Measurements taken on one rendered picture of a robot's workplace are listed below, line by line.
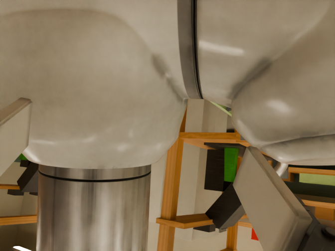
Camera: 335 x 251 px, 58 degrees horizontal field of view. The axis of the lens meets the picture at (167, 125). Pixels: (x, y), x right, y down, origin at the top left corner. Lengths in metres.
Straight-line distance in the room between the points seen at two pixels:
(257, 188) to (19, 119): 0.13
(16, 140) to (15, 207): 12.44
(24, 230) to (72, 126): 12.29
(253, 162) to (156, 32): 0.10
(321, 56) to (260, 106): 0.04
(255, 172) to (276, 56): 0.07
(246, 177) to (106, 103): 0.10
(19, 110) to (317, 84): 0.15
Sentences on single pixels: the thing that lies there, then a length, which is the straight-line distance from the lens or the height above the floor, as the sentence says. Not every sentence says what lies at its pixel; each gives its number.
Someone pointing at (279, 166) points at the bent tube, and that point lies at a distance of 0.95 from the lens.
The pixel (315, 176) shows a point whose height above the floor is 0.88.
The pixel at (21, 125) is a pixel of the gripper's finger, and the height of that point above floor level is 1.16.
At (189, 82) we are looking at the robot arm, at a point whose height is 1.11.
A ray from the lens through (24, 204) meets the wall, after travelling 12.60.
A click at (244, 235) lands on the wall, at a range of 7.28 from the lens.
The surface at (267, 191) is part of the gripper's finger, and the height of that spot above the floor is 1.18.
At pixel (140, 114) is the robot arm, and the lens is 0.21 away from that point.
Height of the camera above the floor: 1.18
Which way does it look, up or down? 10 degrees down
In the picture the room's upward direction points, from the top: 174 degrees counter-clockwise
